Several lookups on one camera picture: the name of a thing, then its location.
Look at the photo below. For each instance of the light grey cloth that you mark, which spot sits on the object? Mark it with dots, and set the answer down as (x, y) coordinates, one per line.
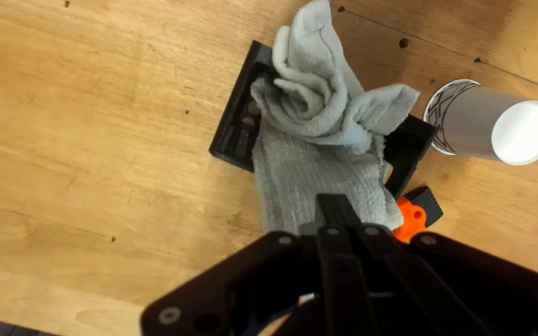
(317, 124)

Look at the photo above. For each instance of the white paper cup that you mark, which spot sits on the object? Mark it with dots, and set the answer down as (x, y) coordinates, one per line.
(498, 127)

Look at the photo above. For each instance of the orange black tool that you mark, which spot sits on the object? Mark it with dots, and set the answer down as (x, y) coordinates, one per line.
(412, 215)

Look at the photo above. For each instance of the black perforated box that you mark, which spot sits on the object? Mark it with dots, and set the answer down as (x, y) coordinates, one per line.
(237, 124)

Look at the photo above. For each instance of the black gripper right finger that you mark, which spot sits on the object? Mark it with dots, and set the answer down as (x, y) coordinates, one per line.
(347, 215)

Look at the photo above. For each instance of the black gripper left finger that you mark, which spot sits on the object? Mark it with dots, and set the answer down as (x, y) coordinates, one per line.
(326, 215)

